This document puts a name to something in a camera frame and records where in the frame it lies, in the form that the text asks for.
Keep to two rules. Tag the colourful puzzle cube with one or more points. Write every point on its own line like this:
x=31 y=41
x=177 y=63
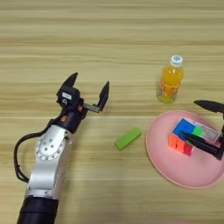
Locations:
x=183 y=125

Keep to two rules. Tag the pink round plate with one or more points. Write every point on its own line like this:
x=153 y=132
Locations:
x=180 y=170

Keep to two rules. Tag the orange juice bottle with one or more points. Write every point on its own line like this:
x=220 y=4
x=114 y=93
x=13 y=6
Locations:
x=170 y=78

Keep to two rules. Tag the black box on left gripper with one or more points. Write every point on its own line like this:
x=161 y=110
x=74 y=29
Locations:
x=67 y=96

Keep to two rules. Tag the green rectangular block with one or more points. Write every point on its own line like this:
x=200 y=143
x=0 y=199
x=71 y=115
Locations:
x=127 y=139

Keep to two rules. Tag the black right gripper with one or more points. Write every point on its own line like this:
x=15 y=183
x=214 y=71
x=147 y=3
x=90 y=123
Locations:
x=222 y=153

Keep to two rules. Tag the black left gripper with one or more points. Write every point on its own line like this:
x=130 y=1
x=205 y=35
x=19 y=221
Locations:
x=71 y=119

